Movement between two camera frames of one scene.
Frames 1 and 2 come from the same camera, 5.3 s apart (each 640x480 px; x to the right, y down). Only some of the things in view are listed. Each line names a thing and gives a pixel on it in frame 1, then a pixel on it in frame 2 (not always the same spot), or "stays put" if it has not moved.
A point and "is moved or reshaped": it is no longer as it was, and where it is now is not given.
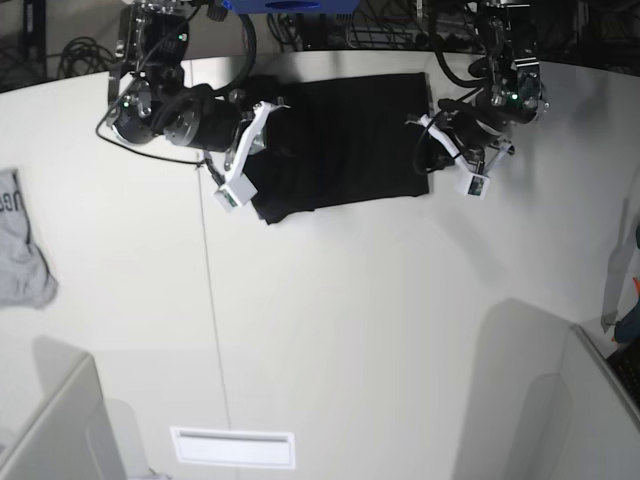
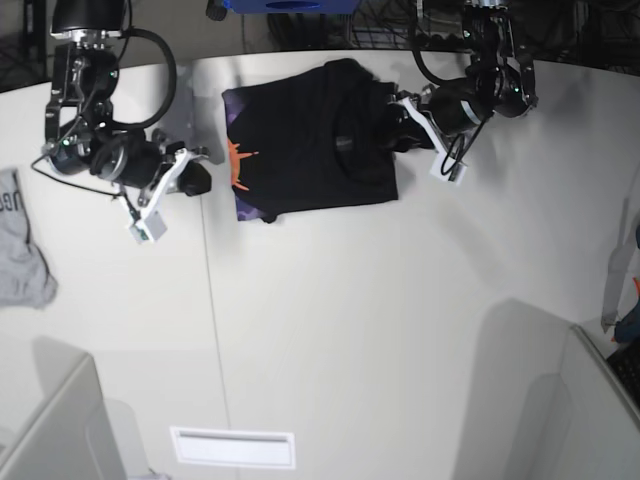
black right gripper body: [472, 128] -> [430, 117]
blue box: [293, 7] stays put
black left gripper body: [222, 123] -> [128, 157]
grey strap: [615, 273] stays put
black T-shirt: [339, 140] is moved or reshaped
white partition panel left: [72, 440] stays put
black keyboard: [625, 362] stays put
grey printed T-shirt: [26, 279] stays put
